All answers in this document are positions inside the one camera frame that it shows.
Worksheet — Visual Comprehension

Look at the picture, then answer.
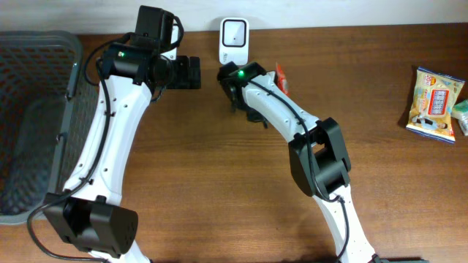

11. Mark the red snack bag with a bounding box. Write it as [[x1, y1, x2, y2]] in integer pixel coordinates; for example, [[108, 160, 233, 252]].
[[275, 63, 290, 96]]

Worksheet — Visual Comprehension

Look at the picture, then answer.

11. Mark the cream chips bag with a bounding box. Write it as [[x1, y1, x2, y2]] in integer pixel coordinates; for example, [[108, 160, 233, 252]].
[[406, 66, 465, 144]]

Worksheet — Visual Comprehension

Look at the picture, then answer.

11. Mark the teal tissue pack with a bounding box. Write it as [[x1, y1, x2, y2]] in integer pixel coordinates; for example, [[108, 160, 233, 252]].
[[451, 99, 468, 136]]

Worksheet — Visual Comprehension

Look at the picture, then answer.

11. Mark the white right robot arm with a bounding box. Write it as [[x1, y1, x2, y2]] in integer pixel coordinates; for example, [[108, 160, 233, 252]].
[[217, 62, 380, 263]]

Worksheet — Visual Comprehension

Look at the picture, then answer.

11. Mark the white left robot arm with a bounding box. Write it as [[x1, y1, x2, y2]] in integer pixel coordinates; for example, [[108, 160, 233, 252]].
[[38, 6, 201, 262]]

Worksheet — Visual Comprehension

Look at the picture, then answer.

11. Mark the grey plastic basket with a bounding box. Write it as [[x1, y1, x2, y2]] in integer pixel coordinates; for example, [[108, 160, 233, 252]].
[[1, 31, 98, 225]]

